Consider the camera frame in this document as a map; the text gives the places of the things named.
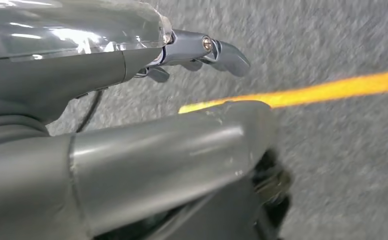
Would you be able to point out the yellow floor tape square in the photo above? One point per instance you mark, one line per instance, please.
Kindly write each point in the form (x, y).
(312, 92)

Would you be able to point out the dark robot leg part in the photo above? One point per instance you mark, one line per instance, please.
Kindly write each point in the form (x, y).
(270, 185)

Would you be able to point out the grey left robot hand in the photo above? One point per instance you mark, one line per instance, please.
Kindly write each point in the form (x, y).
(64, 66)

